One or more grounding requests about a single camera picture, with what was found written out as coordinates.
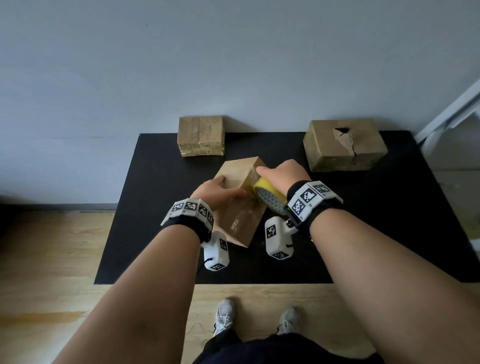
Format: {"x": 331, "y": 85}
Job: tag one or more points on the black marker wristband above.
{"x": 311, "y": 202}
{"x": 189, "y": 217}

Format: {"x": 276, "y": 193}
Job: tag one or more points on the person's left hand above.
{"x": 215, "y": 193}

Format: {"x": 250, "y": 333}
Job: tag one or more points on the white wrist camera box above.
{"x": 277, "y": 238}
{"x": 216, "y": 253}

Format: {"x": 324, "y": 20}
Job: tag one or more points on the white metal shelf frame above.
{"x": 450, "y": 120}

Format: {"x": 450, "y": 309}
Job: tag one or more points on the wide cardboard box torn flap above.
{"x": 360, "y": 146}

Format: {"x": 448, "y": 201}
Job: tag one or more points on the person's left forearm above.
{"x": 138, "y": 300}

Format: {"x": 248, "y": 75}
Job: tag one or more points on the person's right hand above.
{"x": 287, "y": 174}

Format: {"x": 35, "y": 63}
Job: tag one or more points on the yellow tape roll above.
{"x": 268, "y": 193}

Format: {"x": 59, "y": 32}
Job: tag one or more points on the white left sneaker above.
{"x": 224, "y": 317}

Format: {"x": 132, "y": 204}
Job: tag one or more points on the white right sneaker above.
{"x": 288, "y": 320}

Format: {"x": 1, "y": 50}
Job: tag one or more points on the person's right forearm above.
{"x": 393, "y": 292}

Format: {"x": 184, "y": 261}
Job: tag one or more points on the small cardboard box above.
{"x": 200, "y": 133}

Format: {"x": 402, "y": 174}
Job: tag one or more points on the white sneaker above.
{"x": 224, "y": 317}
{"x": 288, "y": 320}

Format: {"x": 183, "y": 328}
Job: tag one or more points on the tall cardboard box square hole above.
{"x": 240, "y": 221}

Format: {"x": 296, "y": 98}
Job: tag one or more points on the black shorts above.
{"x": 285, "y": 348}

